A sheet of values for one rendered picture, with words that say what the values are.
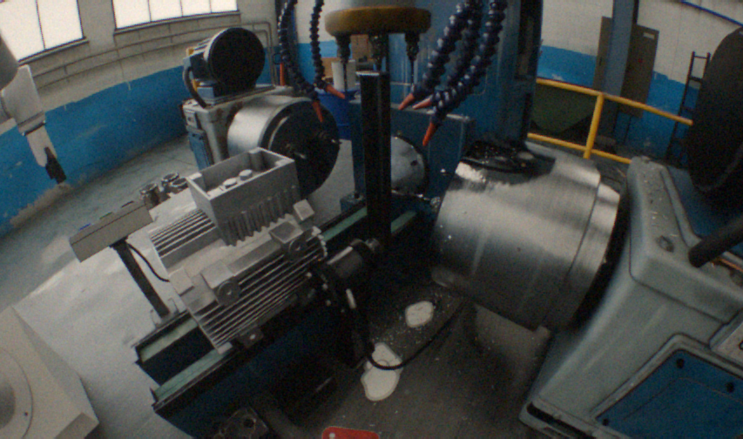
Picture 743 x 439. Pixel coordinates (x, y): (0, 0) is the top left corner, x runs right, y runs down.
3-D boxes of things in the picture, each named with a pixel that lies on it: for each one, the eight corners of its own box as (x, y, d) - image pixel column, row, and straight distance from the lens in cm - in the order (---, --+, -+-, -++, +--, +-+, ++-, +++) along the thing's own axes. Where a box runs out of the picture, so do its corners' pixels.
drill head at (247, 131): (282, 154, 109) (271, 85, 103) (354, 181, 81) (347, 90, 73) (219, 181, 100) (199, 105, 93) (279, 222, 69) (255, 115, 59)
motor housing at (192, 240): (273, 248, 61) (249, 161, 52) (337, 297, 48) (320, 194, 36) (187, 302, 58) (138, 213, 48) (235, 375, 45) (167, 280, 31)
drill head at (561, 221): (451, 219, 66) (463, 107, 56) (629, 297, 65) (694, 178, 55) (378, 286, 50) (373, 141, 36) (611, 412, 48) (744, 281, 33)
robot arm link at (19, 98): (11, 128, 97) (41, 112, 95) (-8, 80, 97) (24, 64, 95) (16, 123, 105) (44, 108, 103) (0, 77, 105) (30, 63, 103)
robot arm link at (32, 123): (15, 124, 104) (19, 134, 104) (18, 124, 95) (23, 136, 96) (40, 110, 105) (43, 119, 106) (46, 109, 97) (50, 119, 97)
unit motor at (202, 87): (242, 138, 129) (224, 37, 125) (284, 152, 101) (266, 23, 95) (185, 160, 122) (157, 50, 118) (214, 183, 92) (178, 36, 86)
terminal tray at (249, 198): (266, 187, 49) (257, 146, 47) (305, 208, 41) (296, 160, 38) (200, 219, 46) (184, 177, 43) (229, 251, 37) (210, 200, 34)
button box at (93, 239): (152, 219, 70) (143, 198, 70) (154, 221, 63) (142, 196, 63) (85, 258, 72) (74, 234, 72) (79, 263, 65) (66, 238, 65)
